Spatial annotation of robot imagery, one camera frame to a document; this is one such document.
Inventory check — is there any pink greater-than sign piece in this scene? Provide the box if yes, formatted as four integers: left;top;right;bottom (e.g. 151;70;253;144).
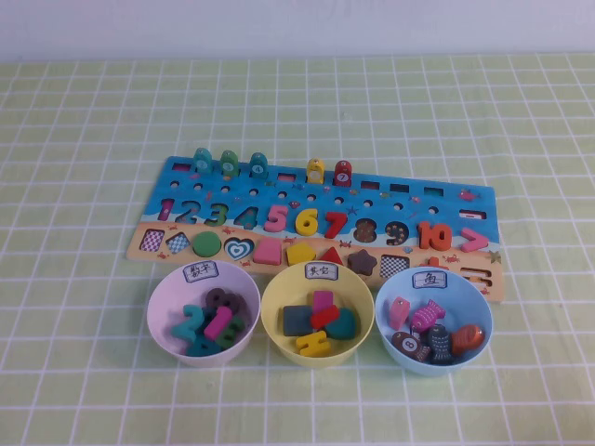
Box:
459;227;489;255

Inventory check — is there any yellow number six piece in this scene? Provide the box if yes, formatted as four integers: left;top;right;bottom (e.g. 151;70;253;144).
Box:
295;207;320;237

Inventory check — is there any pink number five piece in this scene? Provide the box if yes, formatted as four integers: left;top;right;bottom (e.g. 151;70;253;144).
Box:
263;203;292;234

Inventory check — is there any yellow pentagon piece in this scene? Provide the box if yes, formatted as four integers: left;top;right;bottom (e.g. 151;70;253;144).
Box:
285;241;317;267

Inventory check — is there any pink square piece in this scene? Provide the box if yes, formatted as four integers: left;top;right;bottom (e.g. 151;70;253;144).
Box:
253;239;282;265

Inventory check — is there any red triangle piece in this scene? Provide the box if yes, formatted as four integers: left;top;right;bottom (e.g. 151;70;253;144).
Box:
318;245;348;269

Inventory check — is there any white label on yellow bowl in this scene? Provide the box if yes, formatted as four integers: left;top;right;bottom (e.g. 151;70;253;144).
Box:
304;262;339;282

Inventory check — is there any yellow upright fish piece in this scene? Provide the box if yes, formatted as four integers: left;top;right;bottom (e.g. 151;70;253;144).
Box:
306;157;325;186

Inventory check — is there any red fish piece number seven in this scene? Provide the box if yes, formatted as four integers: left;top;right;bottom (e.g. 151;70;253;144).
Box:
334;160;353;188

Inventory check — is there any teal fish piece number four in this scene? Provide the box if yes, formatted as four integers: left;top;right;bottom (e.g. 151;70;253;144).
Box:
249;151;270;180

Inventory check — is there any yellow plastic bowl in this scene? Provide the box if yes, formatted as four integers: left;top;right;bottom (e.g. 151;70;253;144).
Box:
259;262;376;370

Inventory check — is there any brown star piece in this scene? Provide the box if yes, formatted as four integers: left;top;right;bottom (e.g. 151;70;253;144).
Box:
348;249;378;276

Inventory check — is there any magenta rectangle piece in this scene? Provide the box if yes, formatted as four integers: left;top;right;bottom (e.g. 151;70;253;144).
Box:
311;290;337;313

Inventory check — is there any green upright fish piece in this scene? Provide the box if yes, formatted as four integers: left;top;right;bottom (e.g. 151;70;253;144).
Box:
219;149;240;177

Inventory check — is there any green circle piece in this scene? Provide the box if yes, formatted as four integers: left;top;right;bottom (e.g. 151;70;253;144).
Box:
192;230;221;257

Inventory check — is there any grey-blue square piece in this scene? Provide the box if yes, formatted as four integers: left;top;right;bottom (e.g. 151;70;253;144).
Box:
282;305;317;336

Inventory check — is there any red slanted block piece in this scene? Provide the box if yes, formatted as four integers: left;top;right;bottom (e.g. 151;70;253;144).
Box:
310;305;343;331

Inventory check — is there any white label on pink bowl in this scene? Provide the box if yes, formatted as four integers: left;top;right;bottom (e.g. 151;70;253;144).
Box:
182;262;219;283

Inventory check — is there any teal heart piece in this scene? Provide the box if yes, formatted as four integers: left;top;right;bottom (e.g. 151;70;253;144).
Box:
324;308;358;340

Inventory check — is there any teal upright fish piece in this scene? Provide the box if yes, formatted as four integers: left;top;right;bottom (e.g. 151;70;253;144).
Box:
192;147;213;174

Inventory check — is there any yellow equals sign piece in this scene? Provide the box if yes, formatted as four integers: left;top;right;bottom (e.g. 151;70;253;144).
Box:
296;328;332;358

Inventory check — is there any orange number ten piece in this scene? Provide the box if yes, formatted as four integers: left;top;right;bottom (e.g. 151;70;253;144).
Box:
416;220;453;252

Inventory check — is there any magenta number one piece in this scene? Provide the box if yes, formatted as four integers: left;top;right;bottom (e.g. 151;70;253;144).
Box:
203;306;233;341

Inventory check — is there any colourful wooden puzzle board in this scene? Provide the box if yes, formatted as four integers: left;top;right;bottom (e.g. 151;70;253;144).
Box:
126;155;504;306

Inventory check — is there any pink fish piece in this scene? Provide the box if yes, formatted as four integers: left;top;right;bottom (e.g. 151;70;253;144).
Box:
389;296;410;329

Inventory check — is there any white label on blue bowl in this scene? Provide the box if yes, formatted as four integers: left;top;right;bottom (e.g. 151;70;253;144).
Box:
412;270;448;292

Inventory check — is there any pink plastic bowl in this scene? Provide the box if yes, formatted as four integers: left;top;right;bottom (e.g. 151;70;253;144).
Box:
146;260;261;368

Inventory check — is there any magenta fish piece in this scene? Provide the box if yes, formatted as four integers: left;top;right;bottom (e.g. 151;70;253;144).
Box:
409;299;446;332

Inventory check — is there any teal number two piece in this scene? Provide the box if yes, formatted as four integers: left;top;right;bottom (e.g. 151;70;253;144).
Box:
170;304;208;343

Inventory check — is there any brown fish piece number eight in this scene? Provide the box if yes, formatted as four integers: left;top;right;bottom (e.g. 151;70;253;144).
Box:
390;330;432;364

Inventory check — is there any navy fish piece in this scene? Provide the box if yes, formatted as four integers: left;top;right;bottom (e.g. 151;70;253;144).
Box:
426;323;455;366

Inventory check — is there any blue plastic bowl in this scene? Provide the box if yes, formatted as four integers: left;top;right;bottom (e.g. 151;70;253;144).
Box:
374;268;493;377

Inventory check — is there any orange fish piece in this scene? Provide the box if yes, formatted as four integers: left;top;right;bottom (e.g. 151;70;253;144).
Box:
449;323;484;357

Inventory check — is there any green checked tablecloth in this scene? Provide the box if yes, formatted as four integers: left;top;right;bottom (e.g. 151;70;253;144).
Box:
0;54;595;446

